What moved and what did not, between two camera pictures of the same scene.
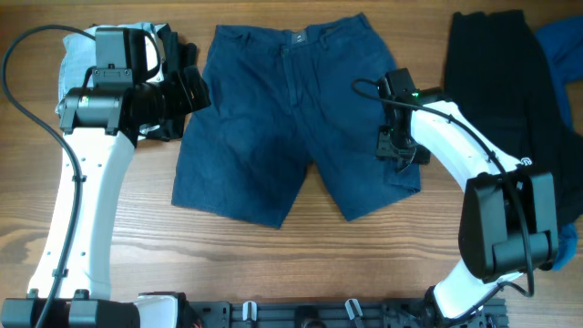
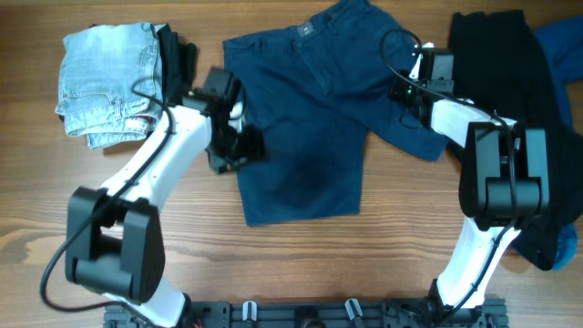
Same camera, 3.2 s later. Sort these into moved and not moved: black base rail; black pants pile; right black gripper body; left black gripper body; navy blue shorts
Moved: left black gripper body; right black gripper body; navy blue shorts
Not moved: black pants pile; black base rail
